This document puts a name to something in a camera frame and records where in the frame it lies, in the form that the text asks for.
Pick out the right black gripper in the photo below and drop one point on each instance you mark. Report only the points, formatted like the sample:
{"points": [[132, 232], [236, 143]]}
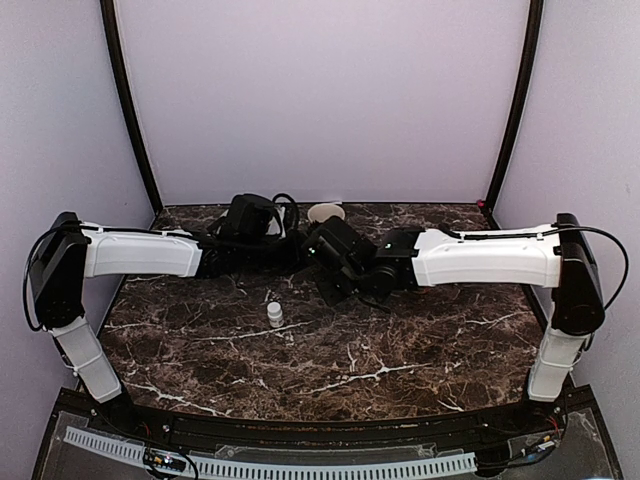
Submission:
{"points": [[331, 294]]}

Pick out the small white pill bottle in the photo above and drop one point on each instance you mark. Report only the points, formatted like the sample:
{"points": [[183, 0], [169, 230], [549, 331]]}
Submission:
{"points": [[275, 314]]}

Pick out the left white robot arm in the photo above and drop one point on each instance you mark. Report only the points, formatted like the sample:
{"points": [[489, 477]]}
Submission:
{"points": [[254, 231]]}

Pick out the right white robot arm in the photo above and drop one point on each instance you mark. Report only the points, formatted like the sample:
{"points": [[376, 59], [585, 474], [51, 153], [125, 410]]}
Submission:
{"points": [[553, 256]]}

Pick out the cream coral pattern mug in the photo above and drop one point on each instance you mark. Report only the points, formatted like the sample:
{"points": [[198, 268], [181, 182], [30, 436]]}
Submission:
{"points": [[321, 212]]}

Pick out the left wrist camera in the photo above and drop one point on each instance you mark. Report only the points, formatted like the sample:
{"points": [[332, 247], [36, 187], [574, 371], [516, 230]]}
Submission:
{"points": [[285, 217]]}

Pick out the black front table rail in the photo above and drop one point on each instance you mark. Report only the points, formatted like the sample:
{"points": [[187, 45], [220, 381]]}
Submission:
{"points": [[483, 428]]}

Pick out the white slotted cable duct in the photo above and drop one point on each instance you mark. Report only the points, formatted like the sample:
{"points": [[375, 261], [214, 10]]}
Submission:
{"points": [[234, 462]]}

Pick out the right black frame post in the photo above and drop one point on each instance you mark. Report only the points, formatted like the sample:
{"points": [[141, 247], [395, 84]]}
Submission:
{"points": [[516, 111]]}

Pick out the black frame post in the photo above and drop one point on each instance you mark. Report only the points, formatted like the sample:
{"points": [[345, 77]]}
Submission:
{"points": [[516, 111], [126, 101]]}

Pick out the left black frame post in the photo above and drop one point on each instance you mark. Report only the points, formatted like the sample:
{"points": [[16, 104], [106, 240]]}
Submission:
{"points": [[126, 101]]}

